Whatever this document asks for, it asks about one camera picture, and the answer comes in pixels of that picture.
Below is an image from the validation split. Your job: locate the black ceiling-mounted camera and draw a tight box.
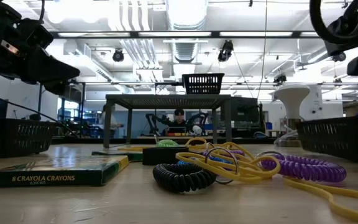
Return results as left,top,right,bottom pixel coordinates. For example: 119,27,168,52
112,48,125,63
332,51,347,62
273,73,288,85
217,39,234,62

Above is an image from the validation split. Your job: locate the black coil keychain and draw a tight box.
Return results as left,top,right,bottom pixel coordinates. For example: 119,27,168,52
152,162,218,194

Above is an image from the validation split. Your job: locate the person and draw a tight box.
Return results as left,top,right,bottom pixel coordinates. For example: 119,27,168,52
101,104,122,138
168,108,188,129

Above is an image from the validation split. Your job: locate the Crayola crayon box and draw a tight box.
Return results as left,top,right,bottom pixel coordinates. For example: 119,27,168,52
0,154,131,189
91,150,144,163

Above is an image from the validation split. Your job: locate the grey metal riser shelf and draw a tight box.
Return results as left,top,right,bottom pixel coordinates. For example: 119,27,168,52
103,93,233,149

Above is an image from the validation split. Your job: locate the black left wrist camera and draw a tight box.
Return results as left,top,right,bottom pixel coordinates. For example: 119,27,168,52
19,17,55,49

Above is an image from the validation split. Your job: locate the wide black rubber band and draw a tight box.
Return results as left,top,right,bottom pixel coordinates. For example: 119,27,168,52
142,146,190,167

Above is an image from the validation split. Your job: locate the silver ceiling air duct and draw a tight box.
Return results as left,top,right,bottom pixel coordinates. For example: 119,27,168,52
165,0,209,63

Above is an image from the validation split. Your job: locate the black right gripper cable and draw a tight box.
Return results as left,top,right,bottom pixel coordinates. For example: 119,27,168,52
309,0,358,45

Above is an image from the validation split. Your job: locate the yellow rubber band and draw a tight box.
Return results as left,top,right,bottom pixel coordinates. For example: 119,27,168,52
208,142,257,166
175,151,282,185
183,137,209,151
283,176,358,224
209,152,279,175

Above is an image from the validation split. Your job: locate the white lamp cable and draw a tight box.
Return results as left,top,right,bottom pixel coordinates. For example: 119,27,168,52
273,123,301,146

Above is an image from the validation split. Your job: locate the purple coil keychain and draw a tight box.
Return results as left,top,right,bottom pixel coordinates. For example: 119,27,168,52
201,149,246,157
255,150,348,184

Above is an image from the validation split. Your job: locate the white mushroom-shaped lamp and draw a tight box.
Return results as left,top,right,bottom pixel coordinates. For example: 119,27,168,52
273,83,311,148

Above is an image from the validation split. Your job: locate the black background equipment box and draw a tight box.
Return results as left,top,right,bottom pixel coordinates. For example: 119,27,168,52
230,96,260,130

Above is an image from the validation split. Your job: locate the blue coil keychain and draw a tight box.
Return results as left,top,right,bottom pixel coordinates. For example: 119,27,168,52
177,146,239,185

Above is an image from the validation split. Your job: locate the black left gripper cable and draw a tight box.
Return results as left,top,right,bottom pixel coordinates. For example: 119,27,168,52
0,88,80,138

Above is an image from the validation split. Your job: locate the black plastic mesh basket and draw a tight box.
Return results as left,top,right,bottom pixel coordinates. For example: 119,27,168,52
181,72,226,95
0,118,58,158
297,115,358,163

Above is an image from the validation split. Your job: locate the green coil keychain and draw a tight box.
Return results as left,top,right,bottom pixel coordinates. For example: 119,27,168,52
155,139,180,148

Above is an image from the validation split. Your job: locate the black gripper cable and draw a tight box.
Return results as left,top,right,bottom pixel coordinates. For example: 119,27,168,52
0,88,80,138
309,0,358,45

